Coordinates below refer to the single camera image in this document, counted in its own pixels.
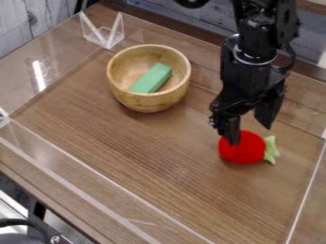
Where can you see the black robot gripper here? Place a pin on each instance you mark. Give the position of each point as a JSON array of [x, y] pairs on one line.
[[253, 87]]

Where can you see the red plush strawberry toy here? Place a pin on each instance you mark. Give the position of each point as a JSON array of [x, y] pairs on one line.
[[253, 149]]

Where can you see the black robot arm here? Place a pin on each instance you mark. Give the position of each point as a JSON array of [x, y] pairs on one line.
[[268, 24]]

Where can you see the green rectangular block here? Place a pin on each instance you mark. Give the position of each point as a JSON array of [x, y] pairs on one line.
[[154, 79]]

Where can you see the wooden bowl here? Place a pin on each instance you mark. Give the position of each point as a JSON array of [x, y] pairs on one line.
[[130, 64]]

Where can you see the clear acrylic corner bracket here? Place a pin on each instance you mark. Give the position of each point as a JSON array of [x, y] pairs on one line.
[[106, 37]]

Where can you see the clear acrylic tray wall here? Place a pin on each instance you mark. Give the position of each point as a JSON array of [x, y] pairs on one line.
[[109, 212]]

